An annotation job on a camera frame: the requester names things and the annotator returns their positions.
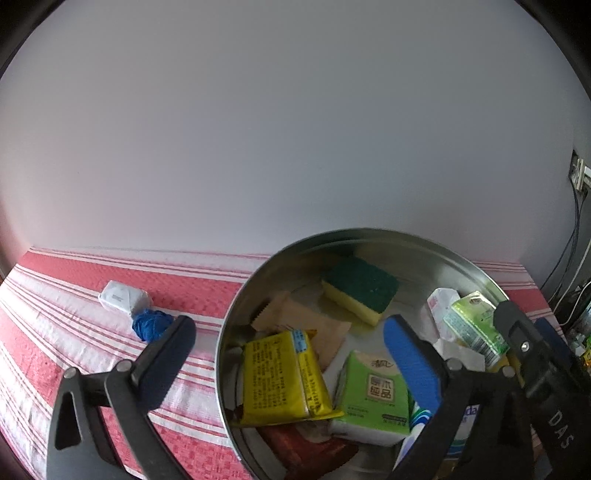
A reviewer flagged white blue tissue pack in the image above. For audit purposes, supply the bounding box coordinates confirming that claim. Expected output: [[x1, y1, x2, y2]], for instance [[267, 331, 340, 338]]
[[399, 399, 482, 460]]

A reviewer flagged yellow packet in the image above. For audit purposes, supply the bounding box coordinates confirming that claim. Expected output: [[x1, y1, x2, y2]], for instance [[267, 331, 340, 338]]
[[239, 329, 345, 428]]

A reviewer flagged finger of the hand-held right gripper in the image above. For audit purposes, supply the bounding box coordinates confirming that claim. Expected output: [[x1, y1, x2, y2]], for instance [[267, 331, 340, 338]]
[[536, 318, 576, 361], [492, 300, 572, 394]]

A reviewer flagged beige wrapper packet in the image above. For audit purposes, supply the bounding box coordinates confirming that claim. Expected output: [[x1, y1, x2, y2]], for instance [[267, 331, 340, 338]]
[[251, 292, 353, 370]]

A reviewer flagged yellow and green sponge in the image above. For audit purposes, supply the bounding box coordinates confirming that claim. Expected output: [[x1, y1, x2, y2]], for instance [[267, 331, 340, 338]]
[[321, 257, 400, 326]]

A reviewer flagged green yellow object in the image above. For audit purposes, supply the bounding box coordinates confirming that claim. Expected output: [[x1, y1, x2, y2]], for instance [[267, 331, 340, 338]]
[[569, 323, 591, 366]]

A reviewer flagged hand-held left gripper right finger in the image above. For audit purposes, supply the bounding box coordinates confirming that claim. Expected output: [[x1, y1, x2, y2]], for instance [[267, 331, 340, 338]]
[[382, 315, 536, 480]]

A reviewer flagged red snack packet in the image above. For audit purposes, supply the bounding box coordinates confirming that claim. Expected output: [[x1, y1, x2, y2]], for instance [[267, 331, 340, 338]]
[[265, 425, 359, 480]]

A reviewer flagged black cable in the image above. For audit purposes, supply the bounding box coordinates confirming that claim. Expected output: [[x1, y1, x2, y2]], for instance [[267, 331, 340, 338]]
[[541, 185, 583, 298]]

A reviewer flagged red striped cloth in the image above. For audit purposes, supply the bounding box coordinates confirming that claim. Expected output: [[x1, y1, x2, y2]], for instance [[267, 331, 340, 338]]
[[0, 247, 561, 480]]

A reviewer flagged round metal tin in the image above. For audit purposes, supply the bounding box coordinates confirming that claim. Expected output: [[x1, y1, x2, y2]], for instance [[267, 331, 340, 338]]
[[215, 227, 522, 480]]

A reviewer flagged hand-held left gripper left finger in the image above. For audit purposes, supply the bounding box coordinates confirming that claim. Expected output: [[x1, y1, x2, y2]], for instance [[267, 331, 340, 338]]
[[46, 315, 198, 480]]

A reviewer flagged white wipes pack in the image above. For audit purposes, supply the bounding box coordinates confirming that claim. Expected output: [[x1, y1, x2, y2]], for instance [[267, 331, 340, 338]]
[[100, 280, 151, 313]]

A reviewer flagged small white pink tissue pack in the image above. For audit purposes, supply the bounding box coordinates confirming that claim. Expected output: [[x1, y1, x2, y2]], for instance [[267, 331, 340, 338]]
[[427, 287, 463, 343]]

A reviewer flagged light green tissue pack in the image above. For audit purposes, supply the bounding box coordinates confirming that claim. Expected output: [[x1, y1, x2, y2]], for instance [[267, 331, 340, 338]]
[[443, 292, 509, 368]]

